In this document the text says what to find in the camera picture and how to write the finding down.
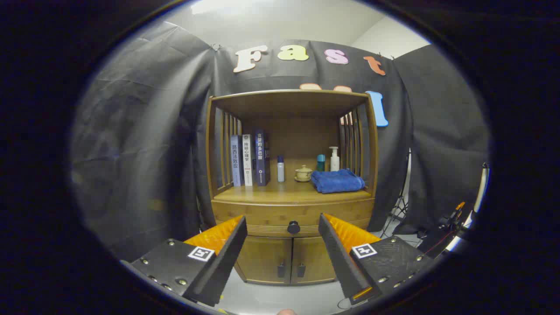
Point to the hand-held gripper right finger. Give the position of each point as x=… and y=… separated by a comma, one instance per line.
x=341, y=258

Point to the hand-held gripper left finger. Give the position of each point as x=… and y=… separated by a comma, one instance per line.
x=223, y=267

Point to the wooden drawer with black knob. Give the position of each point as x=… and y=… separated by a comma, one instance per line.
x=271, y=214

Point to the wooden cabinet door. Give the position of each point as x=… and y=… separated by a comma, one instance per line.
x=262, y=258
x=310, y=258

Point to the wooden countertop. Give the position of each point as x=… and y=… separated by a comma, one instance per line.
x=288, y=190

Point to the wooden cabinet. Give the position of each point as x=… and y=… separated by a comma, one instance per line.
x=302, y=131

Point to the blue folded towel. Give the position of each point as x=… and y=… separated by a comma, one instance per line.
x=337, y=181

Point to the black tripod stand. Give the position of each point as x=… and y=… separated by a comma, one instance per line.
x=399, y=205

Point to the lidded ceramic tea cup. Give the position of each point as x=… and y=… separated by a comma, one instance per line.
x=303, y=174

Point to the white pump bottle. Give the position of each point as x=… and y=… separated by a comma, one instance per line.
x=334, y=162

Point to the teal bottle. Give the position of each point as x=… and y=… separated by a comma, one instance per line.
x=320, y=162

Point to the white bottle with blue cap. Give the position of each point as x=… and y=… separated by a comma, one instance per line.
x=280, y=173

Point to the light blue book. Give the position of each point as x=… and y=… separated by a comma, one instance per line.
x=236, y=162

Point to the white book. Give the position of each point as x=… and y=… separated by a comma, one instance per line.
x=247, y=162

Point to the dark blue book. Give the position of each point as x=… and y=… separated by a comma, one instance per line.
x=261, y=157

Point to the black and orange device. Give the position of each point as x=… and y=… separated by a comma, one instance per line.
x=453, y=216

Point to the white frame bar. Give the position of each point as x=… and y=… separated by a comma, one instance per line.
x=481, y=188

